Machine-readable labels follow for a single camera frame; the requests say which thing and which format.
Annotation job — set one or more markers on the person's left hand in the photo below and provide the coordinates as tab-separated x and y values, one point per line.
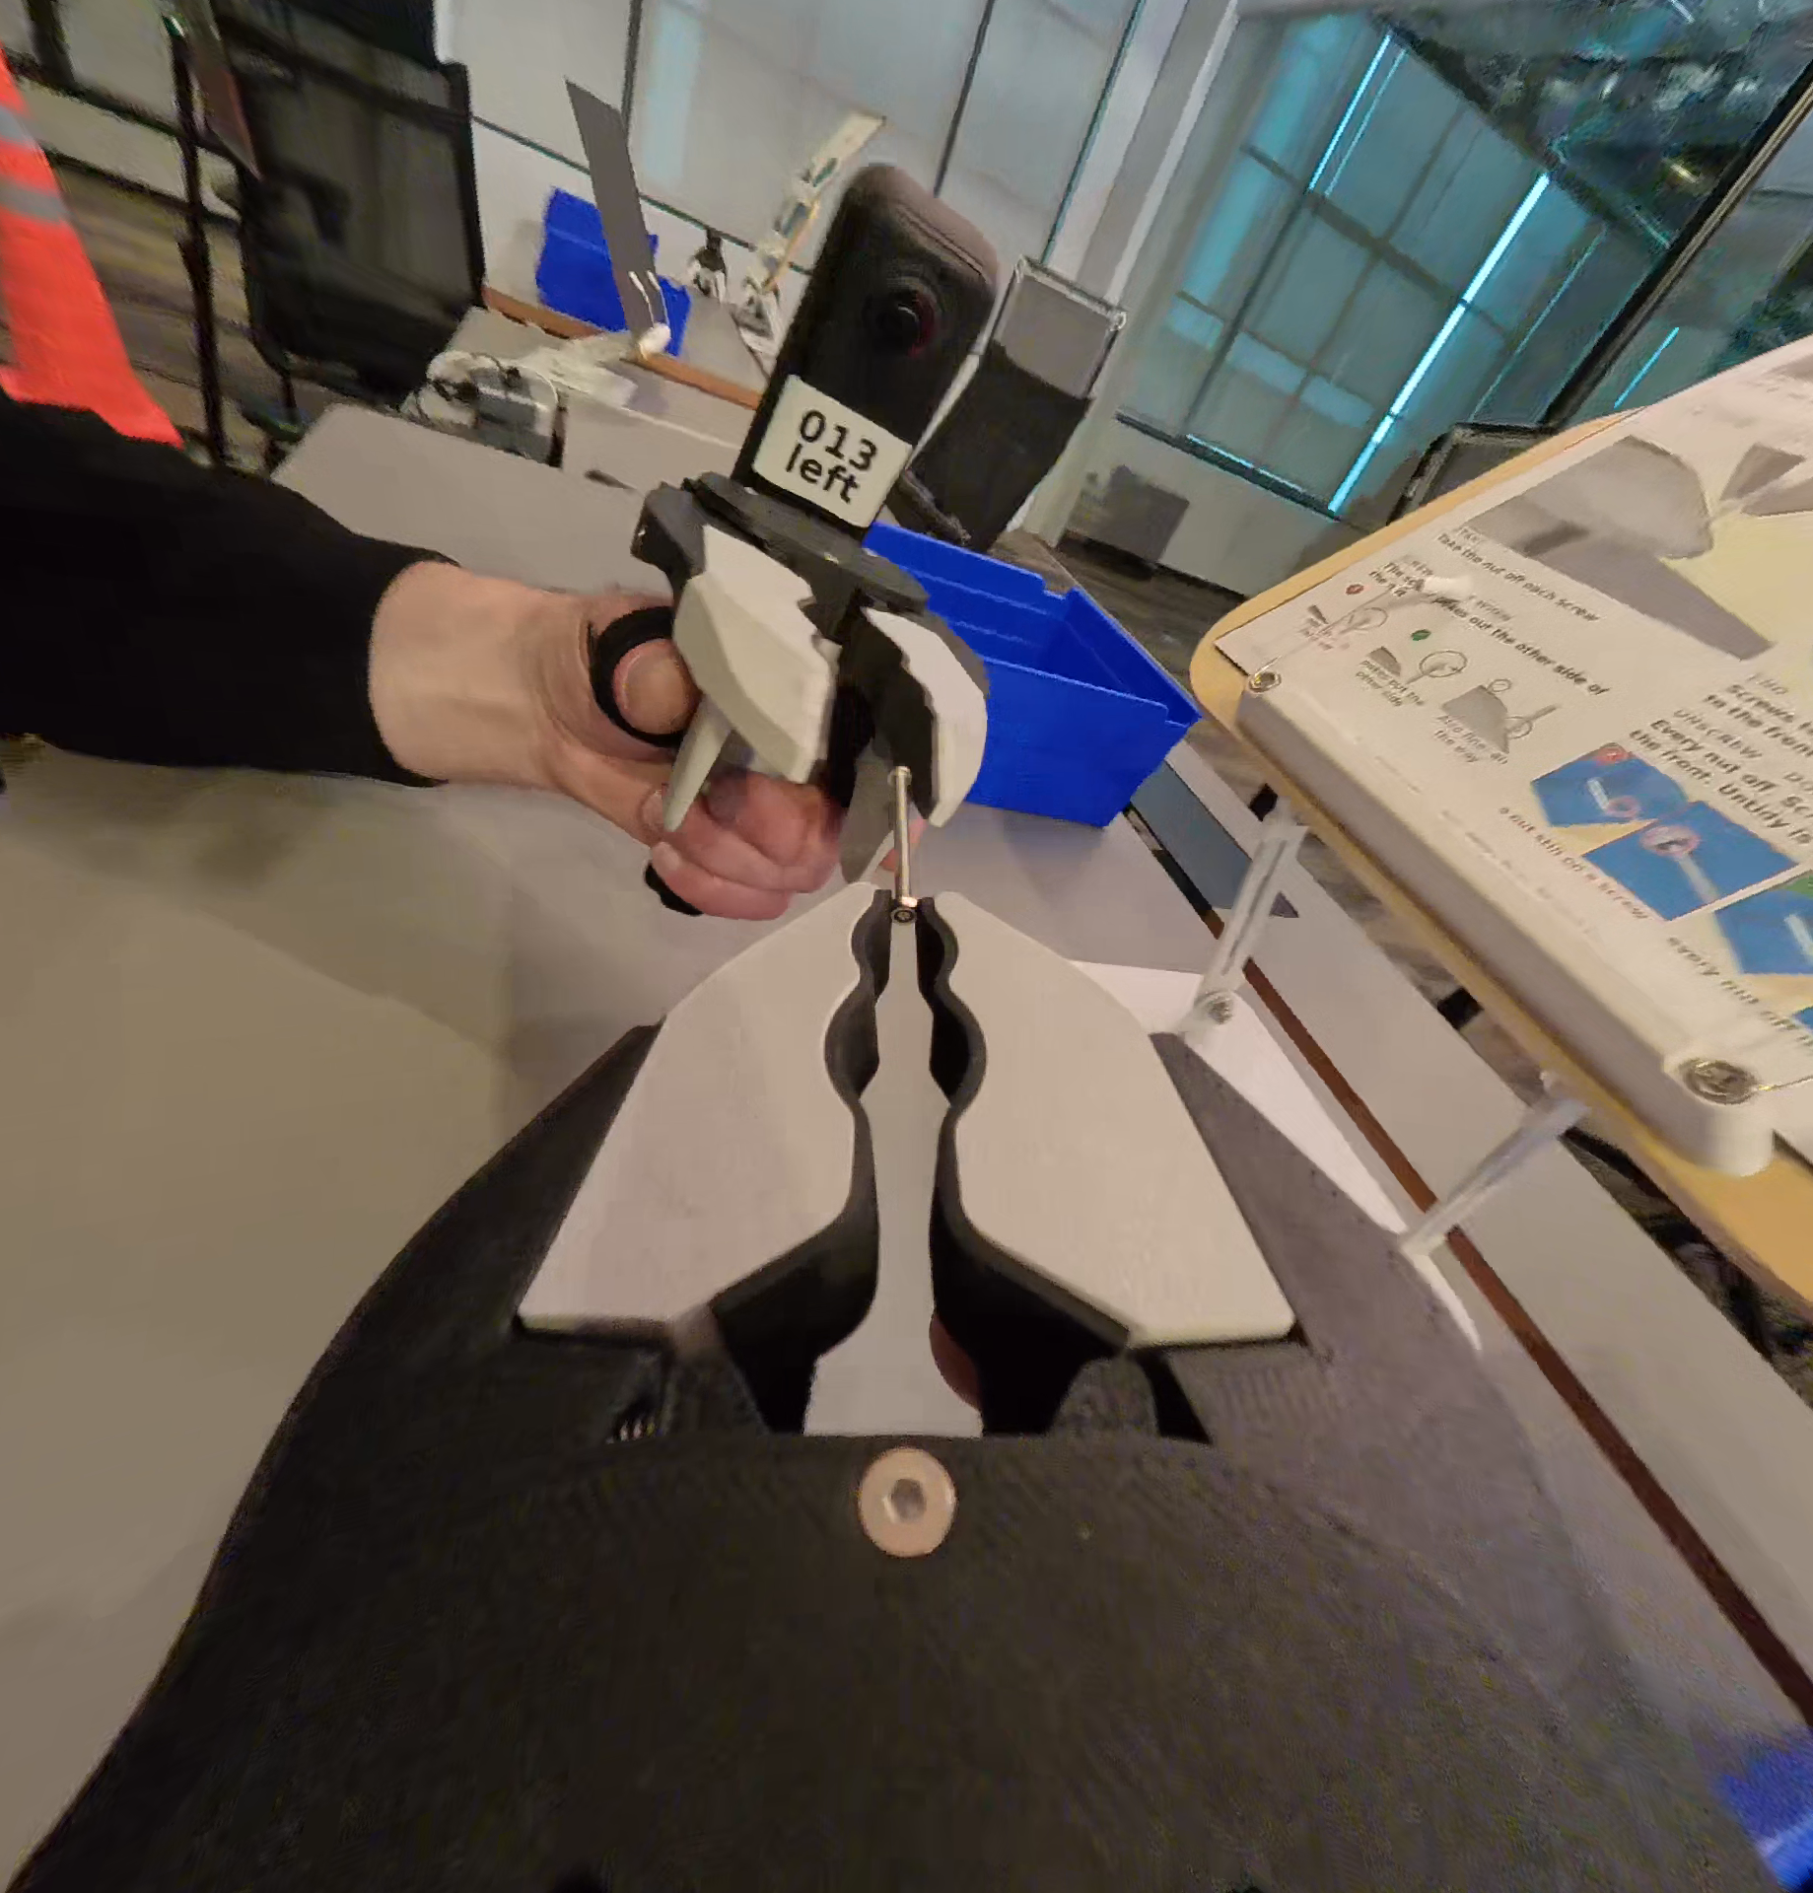
507	681

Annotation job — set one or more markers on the blue plastic bin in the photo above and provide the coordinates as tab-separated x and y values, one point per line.
1800	1820
1070	711
582	265

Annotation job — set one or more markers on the person's left forearm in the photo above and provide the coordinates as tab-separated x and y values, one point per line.
151	592

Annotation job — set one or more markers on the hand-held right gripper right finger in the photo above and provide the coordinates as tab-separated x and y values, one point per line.
1112	1170

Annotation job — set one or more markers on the grey power box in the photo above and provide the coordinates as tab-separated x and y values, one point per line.
499	393

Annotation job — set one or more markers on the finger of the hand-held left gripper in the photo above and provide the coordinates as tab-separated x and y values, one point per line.
956	726
750	649

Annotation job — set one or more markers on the framed instruction sheet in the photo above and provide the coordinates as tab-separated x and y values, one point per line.
1585	828

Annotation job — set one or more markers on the orange traffic cone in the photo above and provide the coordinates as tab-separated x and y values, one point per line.
47	265

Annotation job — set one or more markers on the grey desk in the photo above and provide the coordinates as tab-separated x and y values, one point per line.
256	1036

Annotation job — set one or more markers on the grey board stand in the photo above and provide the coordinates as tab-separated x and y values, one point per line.
609	177

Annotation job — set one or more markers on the wooden instruction board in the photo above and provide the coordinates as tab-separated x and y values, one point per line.
825	187
1776	1227

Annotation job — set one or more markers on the metal screw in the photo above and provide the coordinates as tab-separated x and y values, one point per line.
900	828

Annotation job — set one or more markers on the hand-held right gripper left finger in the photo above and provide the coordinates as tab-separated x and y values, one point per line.
699	1155

